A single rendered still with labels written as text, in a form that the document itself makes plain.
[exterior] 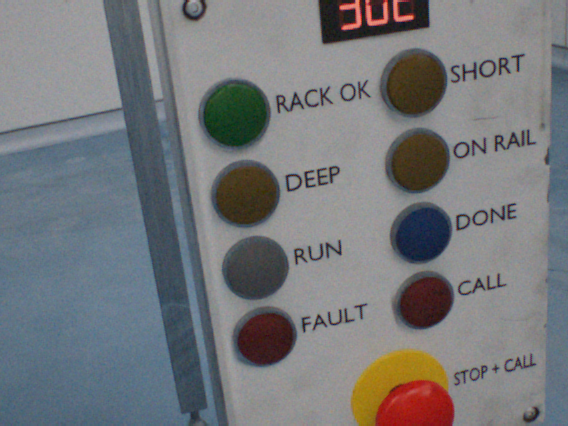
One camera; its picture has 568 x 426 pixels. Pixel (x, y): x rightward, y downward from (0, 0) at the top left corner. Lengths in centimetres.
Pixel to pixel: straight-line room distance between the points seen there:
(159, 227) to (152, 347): 69
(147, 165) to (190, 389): 51
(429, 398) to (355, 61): 16
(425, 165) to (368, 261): 5
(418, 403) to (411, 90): 15
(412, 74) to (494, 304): 13
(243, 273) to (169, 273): 129
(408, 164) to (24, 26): 385
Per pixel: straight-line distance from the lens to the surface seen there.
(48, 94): 423
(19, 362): 234
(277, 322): 38
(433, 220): 38
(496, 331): 44
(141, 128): 155
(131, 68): 152
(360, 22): 35
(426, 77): 36
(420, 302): 40
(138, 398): 206
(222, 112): 34
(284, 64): 35
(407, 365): 42
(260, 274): 37
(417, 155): 37
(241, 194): 35
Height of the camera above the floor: 114
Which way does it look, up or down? 23 degrees down
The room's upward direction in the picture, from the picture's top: 7 degrees counter-clockwise
